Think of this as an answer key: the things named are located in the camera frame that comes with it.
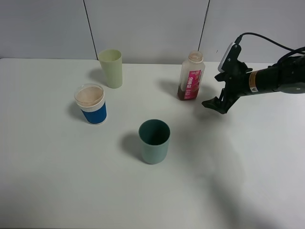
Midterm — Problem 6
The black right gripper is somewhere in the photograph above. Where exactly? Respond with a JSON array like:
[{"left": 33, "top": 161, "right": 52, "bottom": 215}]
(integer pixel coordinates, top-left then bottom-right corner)
[{"left": 202, "top": 61, "right": 253, "bottom": 114}]

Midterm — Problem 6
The pink label drink bottle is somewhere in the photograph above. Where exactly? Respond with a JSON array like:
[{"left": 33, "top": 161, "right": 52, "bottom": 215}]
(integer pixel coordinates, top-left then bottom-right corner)
[{"left": 177, "top": 51, "right": 205, "bottom": 101}]

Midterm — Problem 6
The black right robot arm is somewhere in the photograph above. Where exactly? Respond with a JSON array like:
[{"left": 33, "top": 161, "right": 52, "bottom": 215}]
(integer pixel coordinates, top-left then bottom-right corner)
[{"left": 202, "top": 55, "right": 305, "bottom": 114}]

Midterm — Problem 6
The teal green plastic cup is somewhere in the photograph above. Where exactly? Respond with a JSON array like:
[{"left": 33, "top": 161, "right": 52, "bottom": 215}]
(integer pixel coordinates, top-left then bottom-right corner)
[{"left": 138, "top": 119, "right": 171, "bottom": 165}]

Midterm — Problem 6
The pale green plastic cup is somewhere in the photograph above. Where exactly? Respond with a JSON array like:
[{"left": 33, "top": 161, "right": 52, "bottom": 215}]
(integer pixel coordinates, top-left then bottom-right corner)
[{"left": 98, "top": 49, "right": 122, "bottom": 89}]

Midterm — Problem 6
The blue sleeved glass cup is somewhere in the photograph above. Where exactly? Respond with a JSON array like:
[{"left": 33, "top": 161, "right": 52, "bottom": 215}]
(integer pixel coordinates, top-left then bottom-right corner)
[{"left": 74, "top": 84, "right": 107, "bottom": 125}]

